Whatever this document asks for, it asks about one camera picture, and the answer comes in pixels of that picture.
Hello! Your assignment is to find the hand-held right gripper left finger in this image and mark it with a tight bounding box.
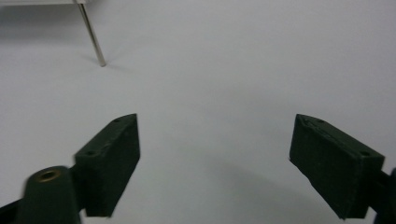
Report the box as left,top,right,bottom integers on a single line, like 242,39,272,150
74,113,141,218

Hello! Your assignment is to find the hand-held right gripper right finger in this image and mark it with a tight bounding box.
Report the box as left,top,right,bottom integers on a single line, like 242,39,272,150
289,113,386,220

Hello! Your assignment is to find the long metal frame leg pin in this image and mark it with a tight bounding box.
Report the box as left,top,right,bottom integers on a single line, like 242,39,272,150
77,3,107,68

